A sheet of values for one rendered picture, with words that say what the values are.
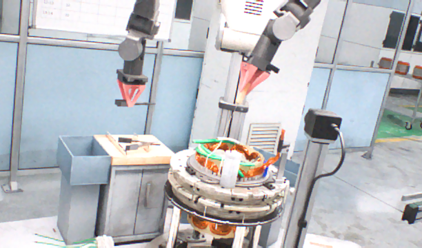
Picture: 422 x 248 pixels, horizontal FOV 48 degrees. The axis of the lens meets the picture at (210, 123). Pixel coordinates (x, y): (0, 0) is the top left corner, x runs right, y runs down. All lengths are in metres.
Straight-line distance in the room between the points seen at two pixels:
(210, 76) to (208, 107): 0.25
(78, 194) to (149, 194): 0.21
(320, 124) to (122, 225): 0.86
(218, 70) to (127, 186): 2.32
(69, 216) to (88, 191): 0.09
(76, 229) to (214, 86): 2.38
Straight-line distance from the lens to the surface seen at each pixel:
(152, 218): 1.49
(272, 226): 1.59
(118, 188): 1.40
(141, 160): 1.37
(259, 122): 3.74
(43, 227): 1.55
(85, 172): 1.35
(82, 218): 1.44
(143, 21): 1.38
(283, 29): 1.18
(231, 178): 1.17
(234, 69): 1.70
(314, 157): 0.77
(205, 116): 3.74
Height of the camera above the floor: 1.55
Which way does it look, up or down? 15 degrees down
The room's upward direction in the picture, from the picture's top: 10 degrees clockwise
